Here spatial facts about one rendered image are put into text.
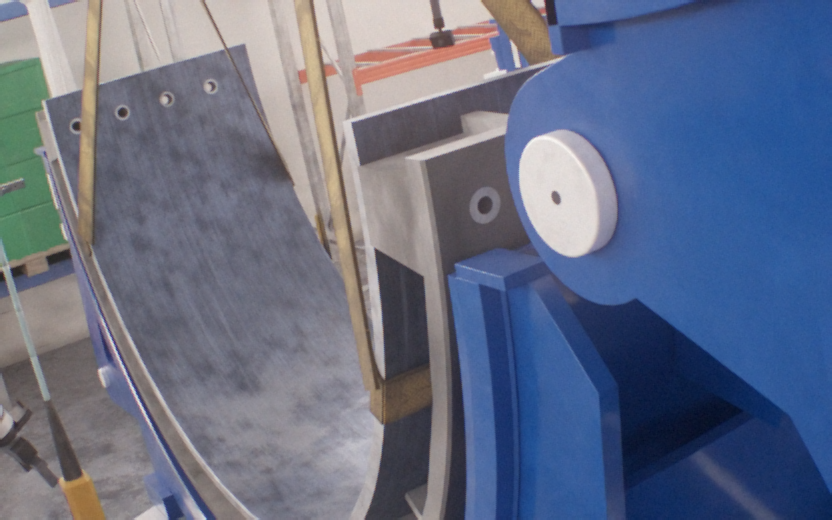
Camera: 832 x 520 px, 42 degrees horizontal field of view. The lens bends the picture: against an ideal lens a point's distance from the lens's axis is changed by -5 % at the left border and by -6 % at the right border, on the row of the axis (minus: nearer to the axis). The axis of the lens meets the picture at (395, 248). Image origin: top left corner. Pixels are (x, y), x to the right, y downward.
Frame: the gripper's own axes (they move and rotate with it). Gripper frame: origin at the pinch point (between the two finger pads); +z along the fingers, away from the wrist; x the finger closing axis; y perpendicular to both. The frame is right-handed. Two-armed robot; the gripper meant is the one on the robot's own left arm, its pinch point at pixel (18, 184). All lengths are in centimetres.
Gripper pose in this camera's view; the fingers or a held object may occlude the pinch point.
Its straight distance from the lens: 362.1
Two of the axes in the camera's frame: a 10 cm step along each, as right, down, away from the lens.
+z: 8.5, -3.1, 4.3
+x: -4.9, -1.3, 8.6
